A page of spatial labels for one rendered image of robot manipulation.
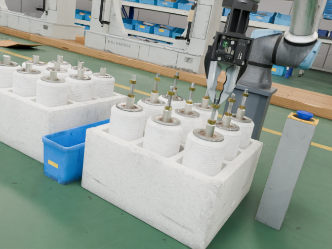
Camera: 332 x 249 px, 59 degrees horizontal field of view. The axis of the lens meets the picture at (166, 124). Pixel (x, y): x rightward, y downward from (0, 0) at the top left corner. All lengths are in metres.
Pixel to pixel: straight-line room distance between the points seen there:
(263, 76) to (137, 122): 0.66
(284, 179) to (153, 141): 0.36
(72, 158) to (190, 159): 0.35
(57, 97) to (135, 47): 2.31
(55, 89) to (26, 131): 0.17
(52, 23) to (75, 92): 3.01
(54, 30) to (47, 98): 3.09
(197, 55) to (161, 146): 2.22
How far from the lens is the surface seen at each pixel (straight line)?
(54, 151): 0.89
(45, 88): 0.99
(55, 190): 0.89
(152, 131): 0.72
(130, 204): 0.80
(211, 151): 0.67
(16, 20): 4.54
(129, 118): 0.77
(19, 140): 1.09
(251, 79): 1.26
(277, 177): 0.86
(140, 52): 3.20
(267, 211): 0.90
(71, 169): 0.90
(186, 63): 2.95
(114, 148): 0.77
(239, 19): 0.60
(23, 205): 0.84
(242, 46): 0.61
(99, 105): 1.10
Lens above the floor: 0.48
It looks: 18 degrees down
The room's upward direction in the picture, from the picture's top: 10 degrees clockwise
